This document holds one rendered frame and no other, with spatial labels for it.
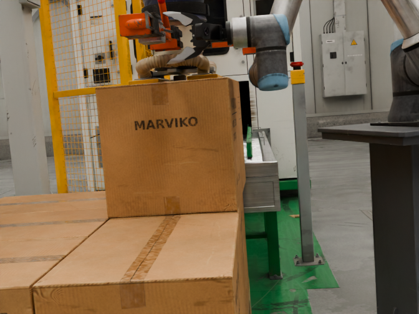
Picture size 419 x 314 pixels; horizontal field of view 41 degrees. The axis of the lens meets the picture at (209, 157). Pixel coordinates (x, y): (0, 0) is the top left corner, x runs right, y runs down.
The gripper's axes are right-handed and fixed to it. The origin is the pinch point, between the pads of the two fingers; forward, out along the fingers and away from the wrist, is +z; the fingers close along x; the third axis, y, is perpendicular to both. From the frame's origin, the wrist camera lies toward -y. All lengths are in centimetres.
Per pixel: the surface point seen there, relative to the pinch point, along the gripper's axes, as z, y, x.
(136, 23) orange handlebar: 0.5, -37.0, -0.4
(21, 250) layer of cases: 35, -35, -53
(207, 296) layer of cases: -14, -63, -57
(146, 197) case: 9.0, -2.2, -46.9
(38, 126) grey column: 95, 139, -27
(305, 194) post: -49, 119, -71
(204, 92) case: -11.0, -3.0, -16.9
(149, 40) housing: 0.6, -21.1, -2.8
